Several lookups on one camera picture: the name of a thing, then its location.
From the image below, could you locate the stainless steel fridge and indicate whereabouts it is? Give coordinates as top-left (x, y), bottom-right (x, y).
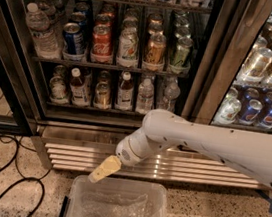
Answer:
top-left (0, 0), bottom-right (268, 188)

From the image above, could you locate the red Coca-Cola can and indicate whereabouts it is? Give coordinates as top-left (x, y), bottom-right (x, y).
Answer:
top-left (90, 24), bottom-right (113, 64)

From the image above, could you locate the glass fridge door right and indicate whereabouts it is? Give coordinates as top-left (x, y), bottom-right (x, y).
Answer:
top-left (188, 0), bottom-right (272, 134)

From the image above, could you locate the clear water bottle middle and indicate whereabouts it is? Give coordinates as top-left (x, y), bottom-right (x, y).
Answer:
top-left (136, 79), bottom-right (155, 115)

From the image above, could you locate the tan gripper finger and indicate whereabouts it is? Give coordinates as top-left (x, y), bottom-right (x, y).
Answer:
top-left (88, 156), bottom-right (121, 183)

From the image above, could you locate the white green soda can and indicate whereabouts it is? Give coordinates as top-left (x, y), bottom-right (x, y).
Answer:
top-left (116, 28), bottom-right (139, 68)

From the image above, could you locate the clear water bottle right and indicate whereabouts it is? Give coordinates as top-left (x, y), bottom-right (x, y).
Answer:
top-left (157, 82), bottom-right (181, 113)

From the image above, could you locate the gold orange soda can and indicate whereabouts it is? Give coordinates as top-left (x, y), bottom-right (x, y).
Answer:
top-left (142, 33), bottom-right (167, 72)

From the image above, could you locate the large water bottle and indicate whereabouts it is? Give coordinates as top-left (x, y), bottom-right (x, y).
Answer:
top-left (25, 3), bottom-right (60, 59)

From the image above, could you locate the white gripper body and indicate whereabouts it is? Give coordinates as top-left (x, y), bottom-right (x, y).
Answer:
top-left (115, 136), bottom-right (141, 167)

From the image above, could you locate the dark tea bottle white cap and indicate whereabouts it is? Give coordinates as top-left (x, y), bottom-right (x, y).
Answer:
top-left (115, 72), bottom-right (134, 111)

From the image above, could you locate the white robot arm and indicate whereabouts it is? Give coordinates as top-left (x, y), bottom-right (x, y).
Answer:
top-left (89, 109), bottom-right (272, 189)

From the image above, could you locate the white green can behind glass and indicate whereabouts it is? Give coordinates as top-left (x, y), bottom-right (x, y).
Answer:
top-left (214, 98), bottom-right (242, 124)

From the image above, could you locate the blue Pepsi can behind glass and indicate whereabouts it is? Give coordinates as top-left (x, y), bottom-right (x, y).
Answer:
top-left (239, 99), bottom-right (263, 125)

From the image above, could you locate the iced tea bottle white cap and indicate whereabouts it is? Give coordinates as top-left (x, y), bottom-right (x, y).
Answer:
top-left (70, 68), bottom-right (90, 107)

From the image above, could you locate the clear water bottle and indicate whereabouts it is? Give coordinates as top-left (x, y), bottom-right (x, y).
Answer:
top-left (157, 82), bottom-right (181, 113)
top-left (136, 79), bottom-right (155, 115)

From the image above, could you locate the clear plastic storage bin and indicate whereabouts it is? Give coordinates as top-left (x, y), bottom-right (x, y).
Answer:
top-left (61, 175), bottom-right (167, 217)

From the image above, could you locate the green white can bottom shelf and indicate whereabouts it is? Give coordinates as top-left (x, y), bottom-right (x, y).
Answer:
top-left (49, 76), bottom-right (70, 104)

